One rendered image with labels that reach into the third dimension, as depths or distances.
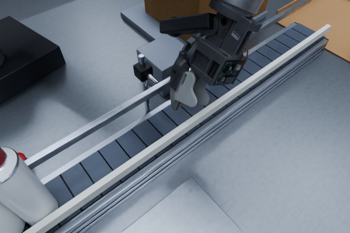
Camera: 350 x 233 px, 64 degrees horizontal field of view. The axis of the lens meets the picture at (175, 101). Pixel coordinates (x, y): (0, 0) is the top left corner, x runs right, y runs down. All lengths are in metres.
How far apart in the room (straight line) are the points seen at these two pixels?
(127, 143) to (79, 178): 0.11
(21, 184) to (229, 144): 0.40
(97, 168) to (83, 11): 0.62
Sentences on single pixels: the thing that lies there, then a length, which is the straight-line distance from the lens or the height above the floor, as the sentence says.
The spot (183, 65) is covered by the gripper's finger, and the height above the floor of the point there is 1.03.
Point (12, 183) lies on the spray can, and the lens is 0.40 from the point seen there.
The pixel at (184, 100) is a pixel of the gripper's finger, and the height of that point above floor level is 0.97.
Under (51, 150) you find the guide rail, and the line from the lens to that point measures 0.49.
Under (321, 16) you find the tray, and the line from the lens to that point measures 1.06.
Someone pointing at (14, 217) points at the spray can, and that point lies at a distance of 0.50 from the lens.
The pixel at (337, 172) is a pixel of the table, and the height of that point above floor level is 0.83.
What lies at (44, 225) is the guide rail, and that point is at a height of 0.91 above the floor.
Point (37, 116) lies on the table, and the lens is 0.72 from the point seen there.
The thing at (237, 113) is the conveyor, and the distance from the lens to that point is 0.64.
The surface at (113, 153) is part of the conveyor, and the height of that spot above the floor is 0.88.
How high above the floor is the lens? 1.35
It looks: 50 degrees down
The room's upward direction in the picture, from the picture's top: straight up
